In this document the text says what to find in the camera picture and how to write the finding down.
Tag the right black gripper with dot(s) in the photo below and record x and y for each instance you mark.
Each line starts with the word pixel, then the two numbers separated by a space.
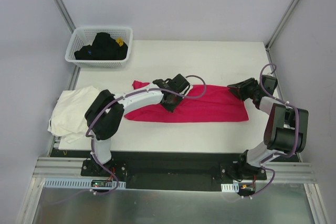
pixel 242 91

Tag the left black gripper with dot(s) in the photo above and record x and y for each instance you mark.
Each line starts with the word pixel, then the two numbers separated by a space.
pixel 169 100

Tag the pink t shirt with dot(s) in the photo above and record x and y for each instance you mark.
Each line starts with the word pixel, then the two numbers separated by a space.
pixel 216 105

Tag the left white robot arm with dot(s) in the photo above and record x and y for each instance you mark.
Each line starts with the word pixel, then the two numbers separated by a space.
pixel 107 110

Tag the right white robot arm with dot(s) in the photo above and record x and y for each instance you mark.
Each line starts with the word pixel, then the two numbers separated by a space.
pixel 285 133

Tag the black t shirt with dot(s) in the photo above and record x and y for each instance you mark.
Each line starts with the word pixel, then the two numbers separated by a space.
pixel 103 48

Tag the white plastic laundry basket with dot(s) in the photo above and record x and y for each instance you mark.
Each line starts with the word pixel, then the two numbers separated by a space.
pixel 85 35

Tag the white t shirt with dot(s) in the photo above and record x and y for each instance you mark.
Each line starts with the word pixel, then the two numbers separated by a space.
pixel 68 117

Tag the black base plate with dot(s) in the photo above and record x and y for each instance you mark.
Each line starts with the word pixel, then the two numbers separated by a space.
pixel 175 171

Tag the right white cable duct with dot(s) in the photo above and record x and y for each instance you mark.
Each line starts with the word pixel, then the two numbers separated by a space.
pixel 230 188

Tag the white cable duct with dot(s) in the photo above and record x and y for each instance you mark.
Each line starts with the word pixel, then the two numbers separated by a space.
pixel 74 183
pixel 230 188

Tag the right aluminium frame post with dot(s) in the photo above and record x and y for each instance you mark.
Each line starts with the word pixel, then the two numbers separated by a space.
pixel 283 21

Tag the aluminium frame post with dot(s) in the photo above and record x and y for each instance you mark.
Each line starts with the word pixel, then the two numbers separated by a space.
pixel 65 15
pixel 283 21

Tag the left white cable duct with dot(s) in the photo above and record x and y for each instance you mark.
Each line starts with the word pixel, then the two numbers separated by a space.
pixel 74 183

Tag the left aluminium frame post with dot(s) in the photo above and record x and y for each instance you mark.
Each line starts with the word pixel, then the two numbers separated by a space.
pixel 65 15

